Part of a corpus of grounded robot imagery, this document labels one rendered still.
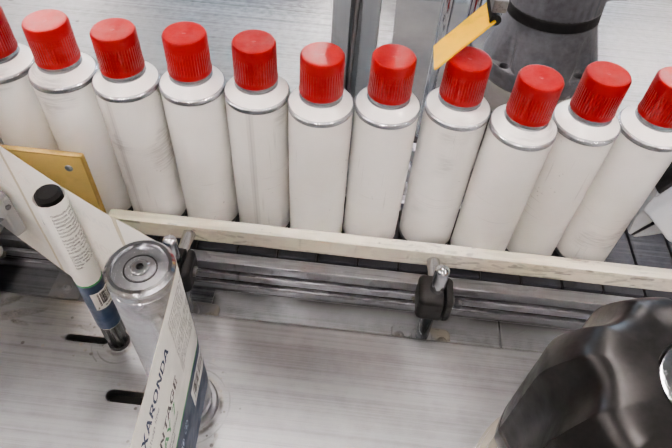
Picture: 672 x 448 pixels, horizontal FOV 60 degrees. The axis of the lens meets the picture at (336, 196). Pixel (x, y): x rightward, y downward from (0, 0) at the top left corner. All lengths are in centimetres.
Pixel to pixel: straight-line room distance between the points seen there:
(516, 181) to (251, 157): 21
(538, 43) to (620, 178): 30
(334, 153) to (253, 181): 8
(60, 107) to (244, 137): 15
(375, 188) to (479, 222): 10
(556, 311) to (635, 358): 40
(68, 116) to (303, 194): 20
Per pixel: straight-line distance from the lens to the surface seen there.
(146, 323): 34
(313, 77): 42
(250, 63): 43
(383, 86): 43
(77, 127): 52
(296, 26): 94
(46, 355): 54
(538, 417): 22
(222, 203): 55
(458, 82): 44
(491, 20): 42
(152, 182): 54
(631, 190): 53
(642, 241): 66
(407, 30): 91
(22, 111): 55
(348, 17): 56
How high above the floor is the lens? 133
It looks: 48 degrees down
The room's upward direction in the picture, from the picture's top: 4 degrees clockwise
